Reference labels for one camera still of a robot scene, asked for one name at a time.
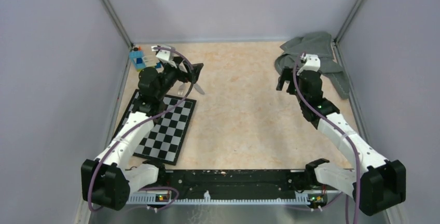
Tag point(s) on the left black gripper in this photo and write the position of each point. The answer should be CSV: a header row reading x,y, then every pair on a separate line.
x,y
187,76

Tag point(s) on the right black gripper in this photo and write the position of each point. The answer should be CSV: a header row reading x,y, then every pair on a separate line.
x,y
287,74

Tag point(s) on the grey cloth napkin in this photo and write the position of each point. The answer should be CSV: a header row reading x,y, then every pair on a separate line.
x,y
320,44

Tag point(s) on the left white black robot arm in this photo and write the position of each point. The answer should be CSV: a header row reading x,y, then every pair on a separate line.
x,y
104,180

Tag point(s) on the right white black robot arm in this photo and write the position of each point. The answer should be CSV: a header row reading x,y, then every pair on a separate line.
x,y
375,183

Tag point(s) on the silver table knife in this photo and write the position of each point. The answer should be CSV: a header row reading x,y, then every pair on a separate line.
x,y
199,89

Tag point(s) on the silver fork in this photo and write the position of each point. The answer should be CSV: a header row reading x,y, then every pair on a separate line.
x,y
181,89

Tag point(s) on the colourful toy brick block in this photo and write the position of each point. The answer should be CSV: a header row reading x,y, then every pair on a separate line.
x,y
140,60

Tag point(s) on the black white checkerboard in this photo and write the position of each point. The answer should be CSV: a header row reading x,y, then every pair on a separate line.
x,y
164,142

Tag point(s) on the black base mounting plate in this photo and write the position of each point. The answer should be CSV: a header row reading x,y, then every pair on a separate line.
x,y
240,184

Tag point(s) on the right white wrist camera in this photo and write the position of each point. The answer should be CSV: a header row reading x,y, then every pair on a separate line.
x,y
309,62

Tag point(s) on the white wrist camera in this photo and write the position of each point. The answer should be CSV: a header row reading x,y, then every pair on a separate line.
x,y
163,53
309,62

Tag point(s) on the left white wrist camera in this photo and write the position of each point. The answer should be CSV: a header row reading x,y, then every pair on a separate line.
x,y
163,53

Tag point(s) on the grey slotted cable duct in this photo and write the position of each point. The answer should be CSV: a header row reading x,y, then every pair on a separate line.
x,y
148,198

